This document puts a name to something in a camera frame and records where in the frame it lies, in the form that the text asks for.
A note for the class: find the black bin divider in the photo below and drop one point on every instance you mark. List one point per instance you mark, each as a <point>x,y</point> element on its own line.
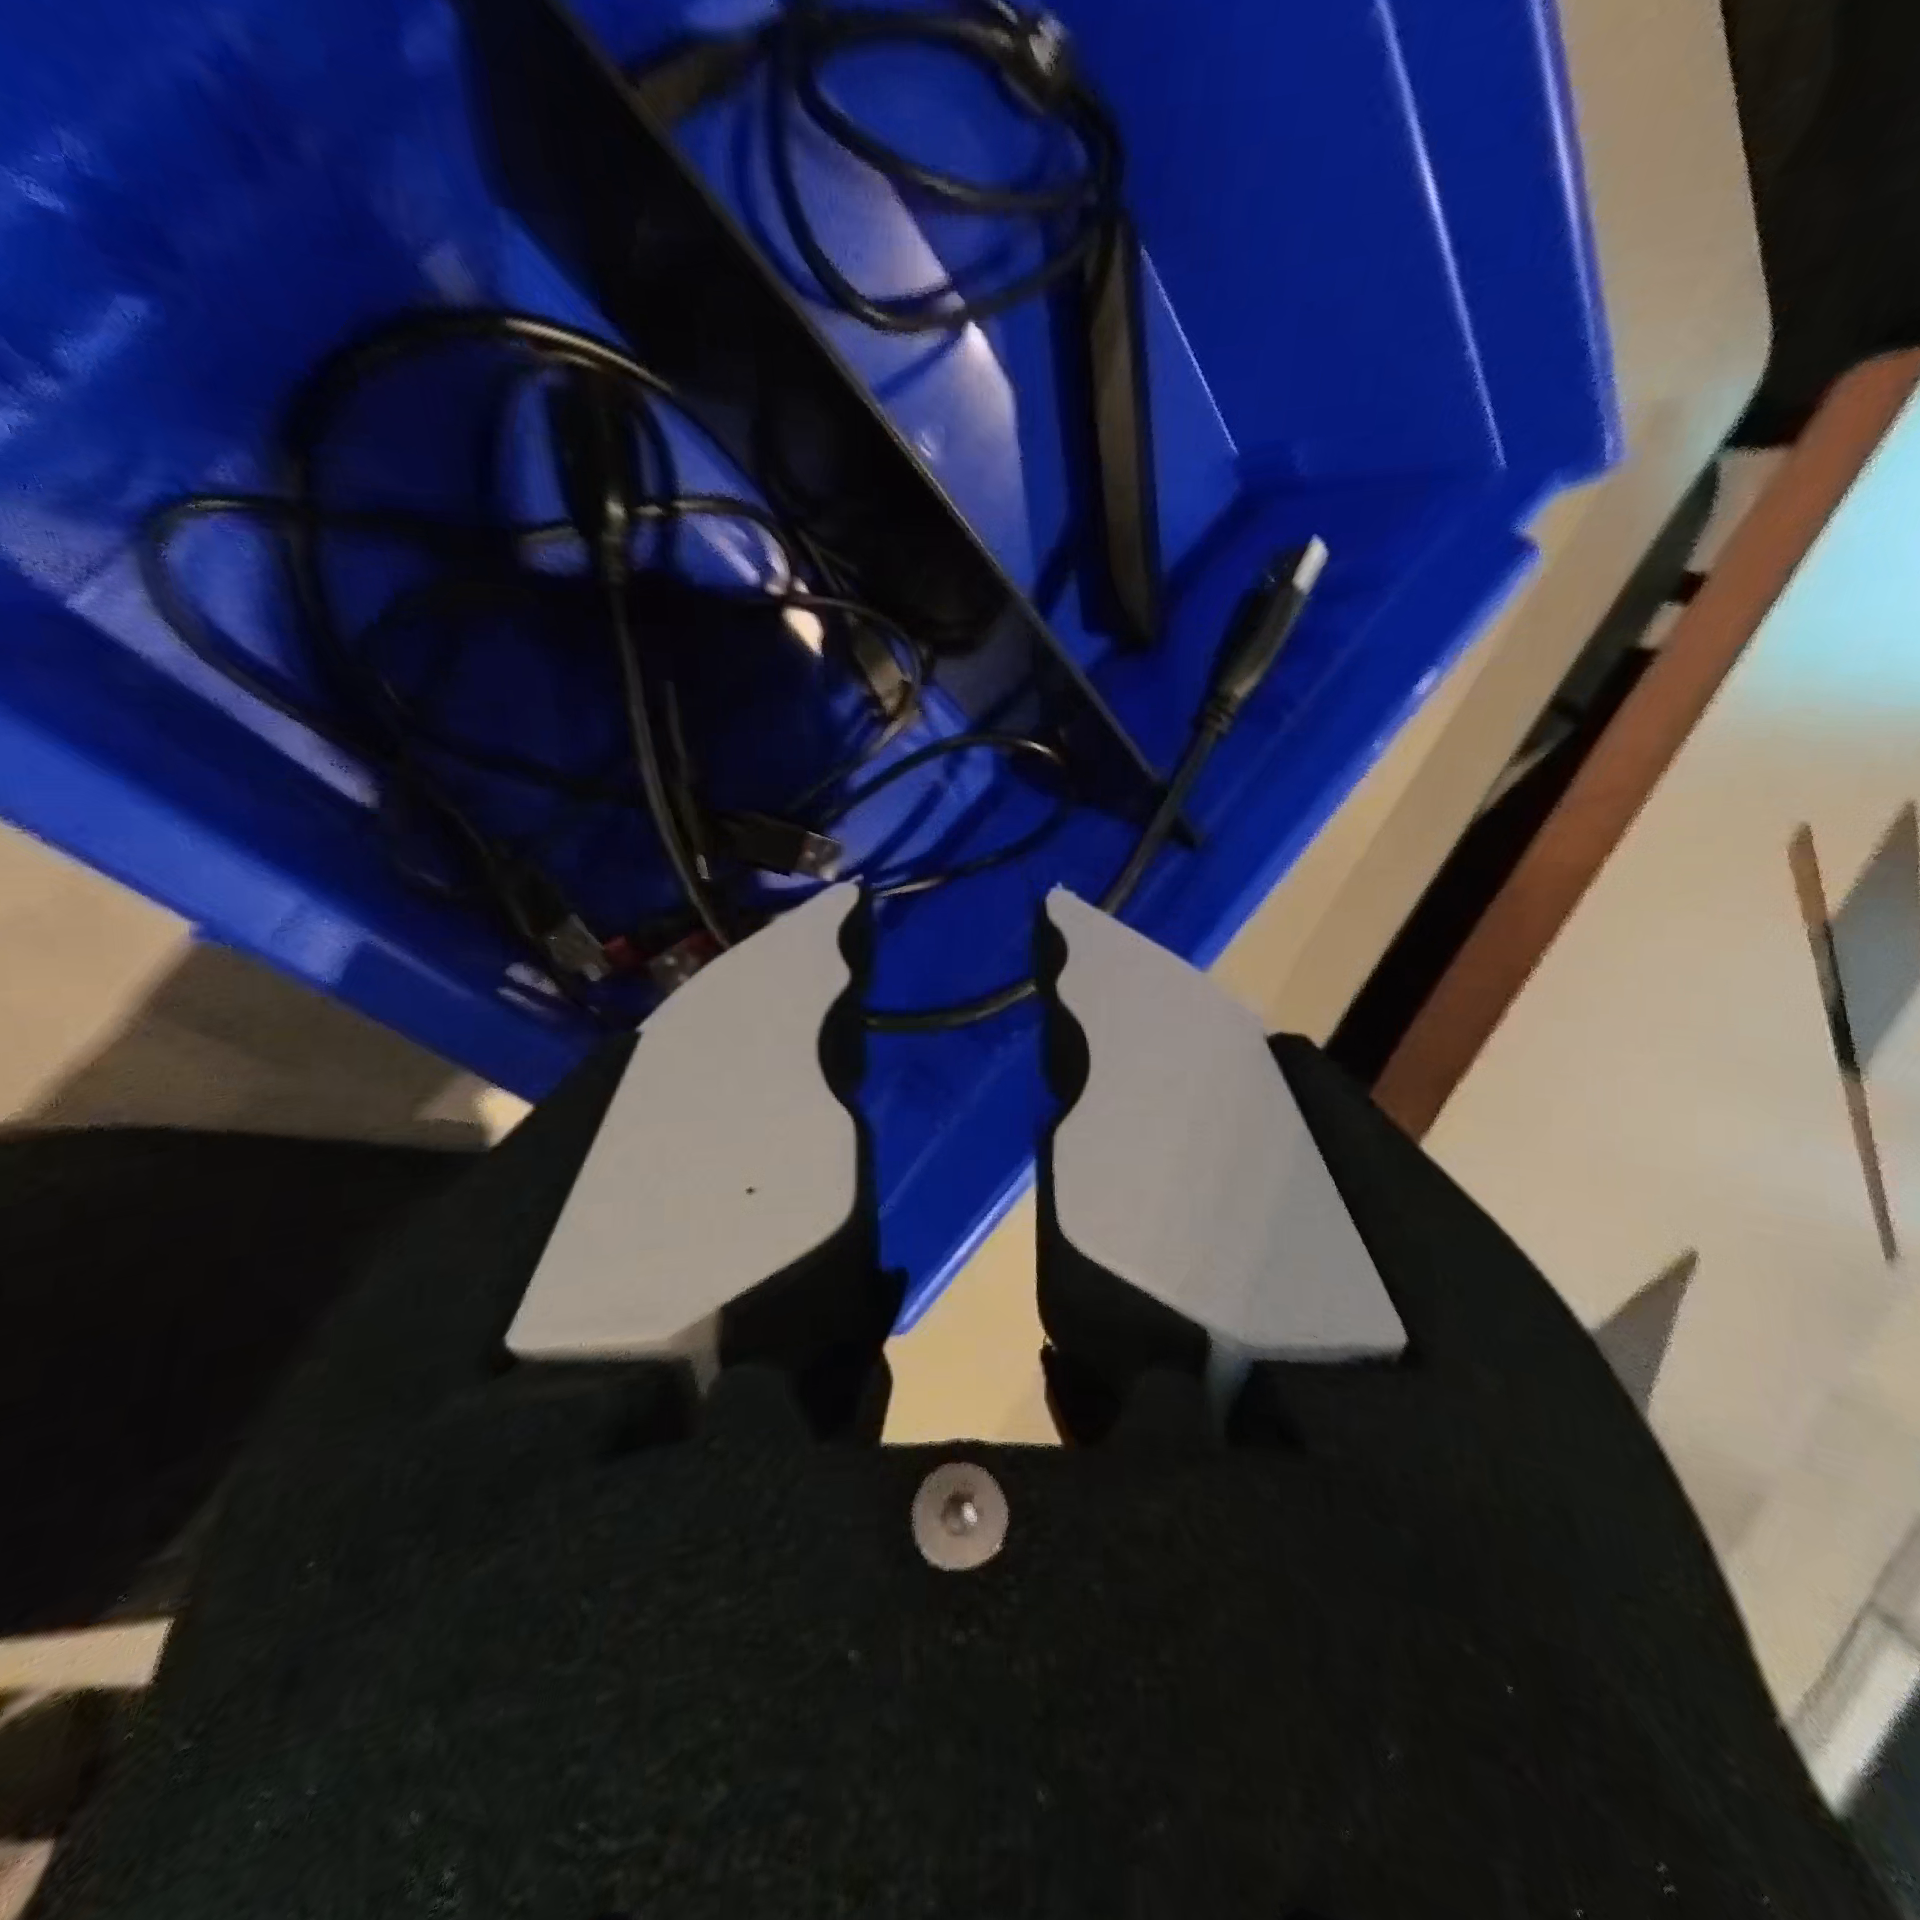
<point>840,421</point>

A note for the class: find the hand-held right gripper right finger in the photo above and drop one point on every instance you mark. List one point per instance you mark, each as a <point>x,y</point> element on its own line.
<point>1213,1184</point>

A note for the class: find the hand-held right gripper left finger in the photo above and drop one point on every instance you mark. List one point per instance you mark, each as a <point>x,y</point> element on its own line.
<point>704,1171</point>

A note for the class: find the dark grey usb hub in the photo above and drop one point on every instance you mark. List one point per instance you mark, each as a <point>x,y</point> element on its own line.
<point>1118,451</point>

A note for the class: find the blue plastic bin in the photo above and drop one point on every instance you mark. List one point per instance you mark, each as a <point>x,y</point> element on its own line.
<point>1348,300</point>

